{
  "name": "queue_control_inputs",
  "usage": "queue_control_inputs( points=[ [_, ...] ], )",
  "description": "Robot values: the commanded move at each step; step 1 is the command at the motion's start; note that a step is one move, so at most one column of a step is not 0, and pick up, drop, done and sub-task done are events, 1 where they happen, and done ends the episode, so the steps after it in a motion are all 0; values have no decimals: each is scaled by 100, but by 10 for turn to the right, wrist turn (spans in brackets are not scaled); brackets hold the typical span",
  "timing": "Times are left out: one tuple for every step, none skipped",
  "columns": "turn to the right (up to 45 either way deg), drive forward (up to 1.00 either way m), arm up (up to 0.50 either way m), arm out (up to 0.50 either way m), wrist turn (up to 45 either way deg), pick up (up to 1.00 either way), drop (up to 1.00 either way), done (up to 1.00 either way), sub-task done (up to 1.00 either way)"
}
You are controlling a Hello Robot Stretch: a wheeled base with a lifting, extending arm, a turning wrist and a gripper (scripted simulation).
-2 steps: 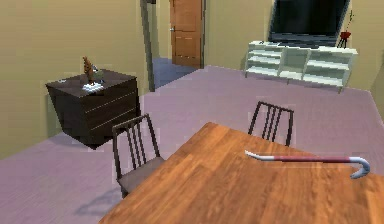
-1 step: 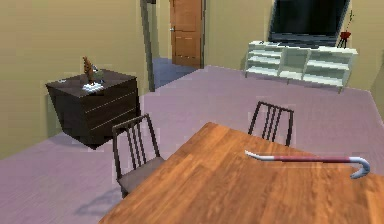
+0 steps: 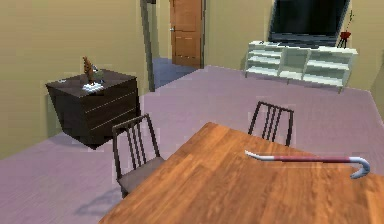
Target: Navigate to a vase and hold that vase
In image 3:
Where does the brown wooden room door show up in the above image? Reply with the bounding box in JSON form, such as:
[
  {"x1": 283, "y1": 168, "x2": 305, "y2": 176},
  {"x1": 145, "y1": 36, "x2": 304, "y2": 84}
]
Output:
[{"x1": 169, "y1": 0, "x2": 204, "y2": 69}]

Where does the red grey crowbar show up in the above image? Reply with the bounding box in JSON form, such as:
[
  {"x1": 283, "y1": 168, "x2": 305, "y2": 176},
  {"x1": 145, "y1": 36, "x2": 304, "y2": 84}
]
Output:
[{"x1": 244, "y1": 149, "x2": 371, "y2": 180}]

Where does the white shelf unit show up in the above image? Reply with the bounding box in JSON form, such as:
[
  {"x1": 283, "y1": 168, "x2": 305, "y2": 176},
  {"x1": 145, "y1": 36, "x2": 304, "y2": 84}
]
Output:
[{"x1": 244, "y1": 40, "x2": 359, "y2": 94}]

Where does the brown statuette on white base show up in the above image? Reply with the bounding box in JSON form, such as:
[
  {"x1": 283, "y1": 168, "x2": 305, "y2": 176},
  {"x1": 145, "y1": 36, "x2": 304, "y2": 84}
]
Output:
[{"x1": 81, "y1": 55, "x2": 105, "y2": 93}]

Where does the red vase on black stand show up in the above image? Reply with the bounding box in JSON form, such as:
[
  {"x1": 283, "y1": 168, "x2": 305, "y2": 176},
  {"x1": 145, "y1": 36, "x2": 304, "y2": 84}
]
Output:
[{"x1": 337, "y1": 9, "x2": 354, "y2": 50}]

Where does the black television set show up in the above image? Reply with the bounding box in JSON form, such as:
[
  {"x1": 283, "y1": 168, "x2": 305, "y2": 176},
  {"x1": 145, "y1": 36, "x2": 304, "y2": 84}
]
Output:
[{"x1": 267, "y1": 0, "x2": 351, "y2": 48}]

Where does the brown wooden table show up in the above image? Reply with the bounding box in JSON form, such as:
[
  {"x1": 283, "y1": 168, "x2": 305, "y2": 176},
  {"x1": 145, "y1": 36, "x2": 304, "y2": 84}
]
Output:
[{"x1": 98, "y1": 121, "x2": 384, "y2": 224}]

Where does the dark brown chest of drawers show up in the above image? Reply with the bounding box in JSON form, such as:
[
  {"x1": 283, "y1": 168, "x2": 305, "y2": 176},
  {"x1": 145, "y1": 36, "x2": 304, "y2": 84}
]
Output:
[{"x1": 45, "y1": 68, "x2": 142, "y2": 150}]

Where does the dark slatted chair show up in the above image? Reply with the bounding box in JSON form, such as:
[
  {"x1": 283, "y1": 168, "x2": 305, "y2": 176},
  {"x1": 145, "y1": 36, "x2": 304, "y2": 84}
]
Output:
[
  {"x1": 247, "y1": 100, "x2": 295, "y2": 148},
  {"x1": 111, "y1": 113, "x2": 166, "y2": 199}
]

